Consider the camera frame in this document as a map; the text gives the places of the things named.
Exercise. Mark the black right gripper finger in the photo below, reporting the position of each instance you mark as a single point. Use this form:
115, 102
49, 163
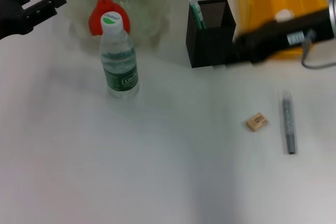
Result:
248, 48

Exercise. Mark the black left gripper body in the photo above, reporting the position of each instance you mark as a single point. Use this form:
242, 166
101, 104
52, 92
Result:
13, 19

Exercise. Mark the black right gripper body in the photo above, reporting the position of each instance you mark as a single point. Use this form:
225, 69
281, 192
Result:
278, 40

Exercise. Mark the white paper ball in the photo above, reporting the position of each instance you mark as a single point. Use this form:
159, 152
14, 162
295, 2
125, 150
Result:
284, 15

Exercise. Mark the orange fruit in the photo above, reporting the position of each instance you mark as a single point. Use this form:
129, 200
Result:
95, 22

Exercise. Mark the beige eraser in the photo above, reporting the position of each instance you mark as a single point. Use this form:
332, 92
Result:
257, 121

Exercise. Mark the grey pen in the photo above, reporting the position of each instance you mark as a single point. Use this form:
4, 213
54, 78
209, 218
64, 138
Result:
288, 124

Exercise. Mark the clear green-label water bottle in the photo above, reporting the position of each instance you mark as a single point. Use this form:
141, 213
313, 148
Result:
120, 64

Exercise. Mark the black mesh pen holder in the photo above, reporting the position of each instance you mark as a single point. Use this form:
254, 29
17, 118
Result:
210, 45

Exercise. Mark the pale green glass fruit bowl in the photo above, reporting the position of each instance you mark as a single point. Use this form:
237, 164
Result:
147, 11

